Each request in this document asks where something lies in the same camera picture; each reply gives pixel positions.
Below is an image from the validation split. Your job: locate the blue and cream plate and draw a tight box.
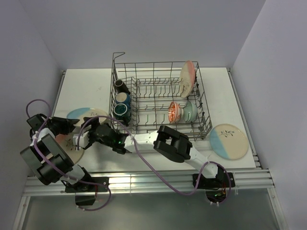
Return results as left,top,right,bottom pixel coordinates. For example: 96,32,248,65
66,107,108,128

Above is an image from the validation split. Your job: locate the dark green mug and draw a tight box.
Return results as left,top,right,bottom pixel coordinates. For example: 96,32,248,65
113,103,131,126

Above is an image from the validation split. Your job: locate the dark blue mug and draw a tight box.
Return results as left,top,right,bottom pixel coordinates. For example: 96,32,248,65
115,92,131,106

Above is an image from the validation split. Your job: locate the orange patterned bowl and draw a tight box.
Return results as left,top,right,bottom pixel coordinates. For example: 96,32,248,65
168,101,182,123

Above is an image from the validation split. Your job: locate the light green bowl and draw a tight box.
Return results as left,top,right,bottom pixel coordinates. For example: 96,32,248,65
183,101,198,123

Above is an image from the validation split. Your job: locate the pink and cream plate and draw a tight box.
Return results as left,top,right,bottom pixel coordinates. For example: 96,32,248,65
179,60,196,98

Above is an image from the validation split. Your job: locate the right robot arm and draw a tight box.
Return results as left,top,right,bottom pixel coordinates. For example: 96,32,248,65
73,116,232,189

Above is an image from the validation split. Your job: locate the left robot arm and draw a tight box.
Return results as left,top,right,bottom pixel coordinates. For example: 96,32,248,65
20,114,95,192

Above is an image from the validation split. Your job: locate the pink cream plate near edge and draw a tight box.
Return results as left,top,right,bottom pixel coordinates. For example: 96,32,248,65
55,134,84,164

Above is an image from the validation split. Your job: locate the blue cream plate right side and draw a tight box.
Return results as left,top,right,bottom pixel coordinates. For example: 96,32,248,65
209,124,249,160

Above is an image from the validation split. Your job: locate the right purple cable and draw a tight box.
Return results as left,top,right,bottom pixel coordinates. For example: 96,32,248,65
75,115,232,204

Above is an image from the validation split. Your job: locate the purple cable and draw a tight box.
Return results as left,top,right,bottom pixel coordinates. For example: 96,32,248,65
75,115,232,204
25,99,112,212

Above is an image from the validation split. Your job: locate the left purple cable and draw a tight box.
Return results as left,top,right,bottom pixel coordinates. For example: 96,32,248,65
25,99,112,212

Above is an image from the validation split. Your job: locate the grey wire dish rack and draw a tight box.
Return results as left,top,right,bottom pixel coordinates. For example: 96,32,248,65
109,52,213,141

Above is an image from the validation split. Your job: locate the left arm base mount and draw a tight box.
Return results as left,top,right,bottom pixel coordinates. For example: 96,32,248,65
61,177,109,207

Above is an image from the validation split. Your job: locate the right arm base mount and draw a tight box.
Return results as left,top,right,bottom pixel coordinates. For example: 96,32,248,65
192,172,236,205

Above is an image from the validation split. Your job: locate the aluminium rail frame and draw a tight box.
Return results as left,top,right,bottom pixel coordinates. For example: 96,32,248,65
12,68,283,230

